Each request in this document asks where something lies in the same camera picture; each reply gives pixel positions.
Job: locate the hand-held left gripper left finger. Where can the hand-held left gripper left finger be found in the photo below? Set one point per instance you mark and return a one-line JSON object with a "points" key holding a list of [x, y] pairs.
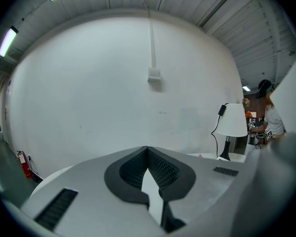
{"points": [[88, 194]]}

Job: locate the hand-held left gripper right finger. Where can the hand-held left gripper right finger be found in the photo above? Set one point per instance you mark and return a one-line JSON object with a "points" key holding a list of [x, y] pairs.
{"points": [[202, 181]]}

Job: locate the white shade table lamp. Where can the white shade table lamp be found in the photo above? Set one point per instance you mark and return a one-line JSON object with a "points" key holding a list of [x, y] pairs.
{"points": [[233, 120]]}

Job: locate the red fire extinguisher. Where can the red fire extinguisher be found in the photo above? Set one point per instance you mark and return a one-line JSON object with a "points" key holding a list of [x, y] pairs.
{"points": [[24, 164]]}

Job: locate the flower bouquet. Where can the flower bouquet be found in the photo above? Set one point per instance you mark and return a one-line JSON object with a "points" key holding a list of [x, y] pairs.
{"points": [[246, 103]]}

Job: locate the rectangular ceiling light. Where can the rectangular ceiling light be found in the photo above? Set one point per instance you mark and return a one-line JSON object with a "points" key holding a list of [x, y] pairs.
{"points": [[246, 88], [7, 42]]}

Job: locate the white door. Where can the white door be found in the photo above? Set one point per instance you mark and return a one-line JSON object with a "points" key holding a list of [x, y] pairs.
{"points": [[8, 112]]}

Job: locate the white junction box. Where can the white junction box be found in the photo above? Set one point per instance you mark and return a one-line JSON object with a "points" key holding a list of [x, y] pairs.
{"points": [[154, 74]]}

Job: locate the white wall outlet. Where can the white wall outlet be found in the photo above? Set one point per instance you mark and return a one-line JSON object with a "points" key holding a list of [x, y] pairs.
{"points": [[29, 157]]}

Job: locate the white wall conduit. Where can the white wall conduit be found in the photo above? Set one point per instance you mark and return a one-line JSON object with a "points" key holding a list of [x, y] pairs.
{"points": [[152, 41]]}

